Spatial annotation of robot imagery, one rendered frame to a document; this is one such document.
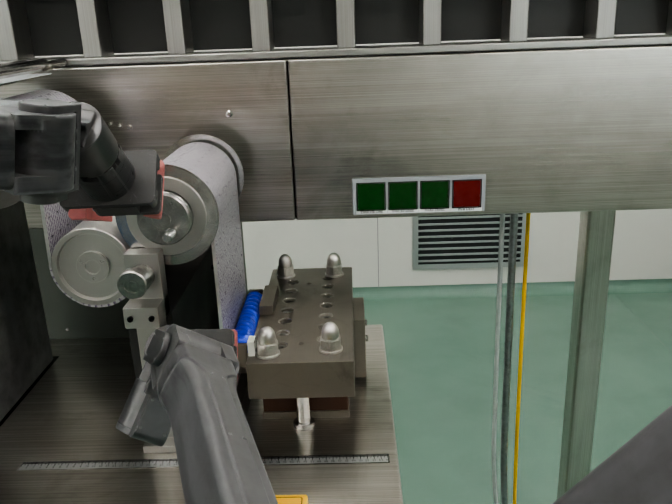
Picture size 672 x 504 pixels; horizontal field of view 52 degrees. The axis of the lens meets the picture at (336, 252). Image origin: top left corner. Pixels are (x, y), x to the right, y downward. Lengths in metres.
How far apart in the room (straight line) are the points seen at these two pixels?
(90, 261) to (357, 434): 0.48
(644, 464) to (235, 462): 0.34
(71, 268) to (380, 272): 2.90
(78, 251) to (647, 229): 3.43
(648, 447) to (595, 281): 1.41
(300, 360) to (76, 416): 0.41
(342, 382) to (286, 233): 2.78
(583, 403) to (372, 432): 0.78
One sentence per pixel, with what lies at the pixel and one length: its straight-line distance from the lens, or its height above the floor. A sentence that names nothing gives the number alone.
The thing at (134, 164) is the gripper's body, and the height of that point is 1.37.
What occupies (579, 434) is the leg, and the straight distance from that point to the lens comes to 1.81.
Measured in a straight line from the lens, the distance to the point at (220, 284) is 1.05.
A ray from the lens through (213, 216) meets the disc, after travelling 1.00.
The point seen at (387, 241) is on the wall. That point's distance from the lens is 3.80.
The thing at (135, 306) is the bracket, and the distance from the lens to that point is 1.01.
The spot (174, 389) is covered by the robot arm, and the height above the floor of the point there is 1.19.
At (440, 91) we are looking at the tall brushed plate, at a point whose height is 1.37.
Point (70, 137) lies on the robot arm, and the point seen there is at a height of 1.42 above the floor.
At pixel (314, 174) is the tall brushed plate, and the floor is 1.23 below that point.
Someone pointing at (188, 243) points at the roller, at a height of 1.21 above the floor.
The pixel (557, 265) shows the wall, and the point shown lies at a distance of 4.01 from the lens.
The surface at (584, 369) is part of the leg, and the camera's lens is 1.72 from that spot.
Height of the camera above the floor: 1.51
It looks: 19 degrees down
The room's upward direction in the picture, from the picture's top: 2 degrees counter-clockwise
